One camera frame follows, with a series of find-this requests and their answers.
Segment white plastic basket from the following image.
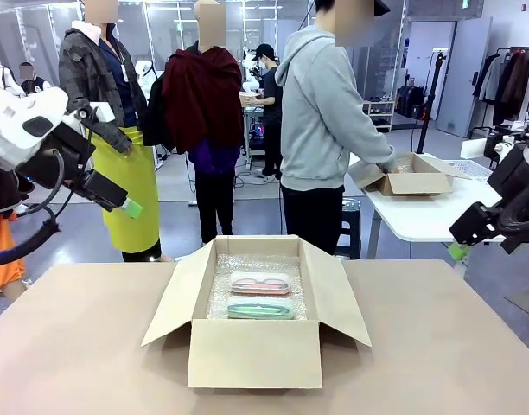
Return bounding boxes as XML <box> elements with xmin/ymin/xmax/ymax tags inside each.
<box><xmin>443</xmin><ymin>159</ymin><xmax>494</xmax><ymax>182</ymax></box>

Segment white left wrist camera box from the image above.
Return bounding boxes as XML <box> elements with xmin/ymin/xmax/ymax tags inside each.
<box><xmin>89</xmin><ymin>102</ymin><xmax>116</xmax><ymax>125</ymax></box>

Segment person in black cap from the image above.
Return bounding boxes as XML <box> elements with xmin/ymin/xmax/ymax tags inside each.
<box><xmin>240</xmin><ymin>42</ymin><xmax>285</xmax><ymax>182</ymax></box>

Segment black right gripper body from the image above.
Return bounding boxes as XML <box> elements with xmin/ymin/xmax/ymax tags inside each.
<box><xmin>449</xmin><ymin>201</ymin><xmax>506</xmax><ymax>246</ymax></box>

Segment green glasses case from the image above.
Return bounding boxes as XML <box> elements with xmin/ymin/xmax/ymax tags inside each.
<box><xmin>226</xmin><ymin>295</ymin><xmax>296</xmax><ymax>322</ymax></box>

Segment clear bubble wrap sheet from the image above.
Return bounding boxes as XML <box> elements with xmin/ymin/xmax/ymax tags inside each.
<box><xmin>205</xmin><ymin>253</ymin><xmax>308</xmax><ymax>321</ymax></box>

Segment dark blue plastic stool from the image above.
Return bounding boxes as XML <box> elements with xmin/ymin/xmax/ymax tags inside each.
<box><xmin>335</xmin><ymin>197</ymin><xmax>363</xmax><ymax>260</ymax></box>

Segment pink glasses case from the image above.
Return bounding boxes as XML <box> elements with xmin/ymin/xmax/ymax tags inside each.
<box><xmin>229</xmin><ymin>271</ymin><xmax>291</xmax><ymax>297</ymax></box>

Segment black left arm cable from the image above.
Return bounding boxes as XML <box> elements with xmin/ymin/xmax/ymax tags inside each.
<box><xmin>0</xmin><ymin>149</ymin><xmax>97</xmax><ymax>269</ymax></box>

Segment mannequin with yellow skirt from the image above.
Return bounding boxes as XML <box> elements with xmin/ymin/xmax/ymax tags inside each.
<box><xmin>58</xmin><ymin>0</ymin><xmax>162</xmax><ymax>263</ymax></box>

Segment small brown cardboard box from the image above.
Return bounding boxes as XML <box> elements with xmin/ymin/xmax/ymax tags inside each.
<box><xmin>348</xmin><ymin>151</ymin><xmax>473</xmax><ymax>198</ymax></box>

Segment clothes rack with coats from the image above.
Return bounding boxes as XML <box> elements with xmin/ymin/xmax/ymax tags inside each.
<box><xmin>471</xmin><ymin>45</ymin><xmax>529</xmax><ymax>139</ymax></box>

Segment seated person in dark top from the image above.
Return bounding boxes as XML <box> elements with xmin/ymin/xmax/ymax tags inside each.
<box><xmin>18</xmin><ymin>61</ymin><xmax>48</xmax><ymax>94</ymax></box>

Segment person's right hand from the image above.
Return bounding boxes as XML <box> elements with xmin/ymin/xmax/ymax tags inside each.
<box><xmin>379</xmin><ymin>146</ymin><xmax>399</xmax><ymax>174</ymax></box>

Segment open brown cardboard box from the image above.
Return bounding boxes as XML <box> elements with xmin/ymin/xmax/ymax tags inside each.
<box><xmin>140</xmin><ymin>234</ymin><xmax>373</xmax><ymax>390</ymax></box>

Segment white side table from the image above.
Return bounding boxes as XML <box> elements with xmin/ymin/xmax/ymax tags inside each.
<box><xmin>363</xmin><ymin>170</ymin><xmax>507</xmax><ymax>271</ymax></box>

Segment black tripod stand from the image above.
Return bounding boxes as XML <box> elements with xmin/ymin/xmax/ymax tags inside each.
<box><xmin>415</xmin><ymin>49</ymin><xmax>447</xmax><ymax>155</ymax></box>

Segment person's right forearm grey sleeve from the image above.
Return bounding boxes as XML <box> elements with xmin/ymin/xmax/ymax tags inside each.
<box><xmin>328</xmin><ymin>123</ymin><xmax>395</xmax><ymax>168</ymax></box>

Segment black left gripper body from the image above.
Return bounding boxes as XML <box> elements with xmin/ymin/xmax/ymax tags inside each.
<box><xmin>83</xmin><ymin>169</ymin><xmax>129</xmax><ymax>213</ymax></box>

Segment white shoe shelf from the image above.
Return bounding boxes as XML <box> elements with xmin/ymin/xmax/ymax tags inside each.
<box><xmin>362</xmin><ymin>97</ymin><xmax>396</xmax><ymax>133</ymax></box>

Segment person in grey hoodie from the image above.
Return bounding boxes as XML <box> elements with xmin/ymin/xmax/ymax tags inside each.
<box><xmin>274</xmin><ymin>0</ymin><xmax>399</xmax><ymax>256</ymax></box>

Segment mannequin with dark red cloth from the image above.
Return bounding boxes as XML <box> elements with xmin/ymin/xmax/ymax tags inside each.
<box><xmin>142</xmin><ymin>0</ymin><xmax>246</xmax><ymax>247</ymax></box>

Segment black suitcase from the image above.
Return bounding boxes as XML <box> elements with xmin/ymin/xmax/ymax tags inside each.
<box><xmin>397</xmin><ymin>85</ymin><xmax>425</xmax><ymax>118</ymax></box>

